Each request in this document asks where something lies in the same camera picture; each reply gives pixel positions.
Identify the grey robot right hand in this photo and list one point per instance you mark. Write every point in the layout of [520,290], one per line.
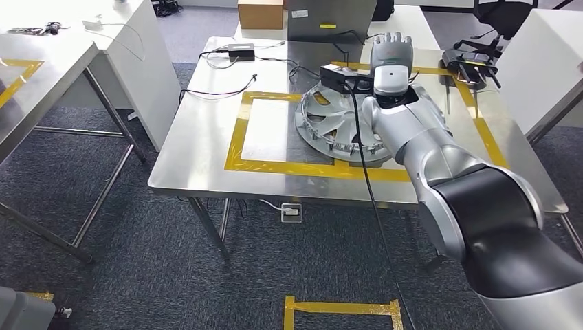
[391,50]

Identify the grey plastic wheel cover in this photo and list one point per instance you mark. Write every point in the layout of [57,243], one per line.
[328,123]

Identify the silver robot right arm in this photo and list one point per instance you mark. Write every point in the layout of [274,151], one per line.
[432,150]

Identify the stainless steel workbench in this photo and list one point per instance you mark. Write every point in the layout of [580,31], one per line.
[205,150]

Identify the black bag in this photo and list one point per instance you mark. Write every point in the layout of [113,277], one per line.
[383,10]

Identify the grey metal panel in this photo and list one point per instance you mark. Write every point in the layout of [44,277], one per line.
[328,18]

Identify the black device with antennas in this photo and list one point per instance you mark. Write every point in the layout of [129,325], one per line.
[462,61]

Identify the black office chair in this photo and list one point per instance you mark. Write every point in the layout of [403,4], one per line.
[501,16]

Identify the brown cardboard box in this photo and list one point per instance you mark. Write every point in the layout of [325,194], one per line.
[260,13]

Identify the black power adapter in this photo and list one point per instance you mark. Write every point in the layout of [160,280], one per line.
[241,51]

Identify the grey floor power socket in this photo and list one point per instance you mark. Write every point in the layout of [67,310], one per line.
[291,213]

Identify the white desk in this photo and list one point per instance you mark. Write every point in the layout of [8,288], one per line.
[136,82]

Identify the yellow floor tape square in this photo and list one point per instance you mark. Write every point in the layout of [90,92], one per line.
[341,308]

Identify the white power adapter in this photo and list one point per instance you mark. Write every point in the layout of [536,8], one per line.
[92,24]

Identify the stainless steel table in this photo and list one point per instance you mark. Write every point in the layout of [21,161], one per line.
[36,68]

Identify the black handheld tool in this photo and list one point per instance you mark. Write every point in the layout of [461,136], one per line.
[32,31]

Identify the yellow tape rectangle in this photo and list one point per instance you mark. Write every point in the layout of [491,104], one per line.
[27,73]

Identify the wheeled cart base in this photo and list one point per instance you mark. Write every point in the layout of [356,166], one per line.
[23,309]

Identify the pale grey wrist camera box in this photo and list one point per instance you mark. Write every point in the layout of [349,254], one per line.
[391,81]

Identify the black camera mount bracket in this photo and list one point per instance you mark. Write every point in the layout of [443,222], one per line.
[335,75]

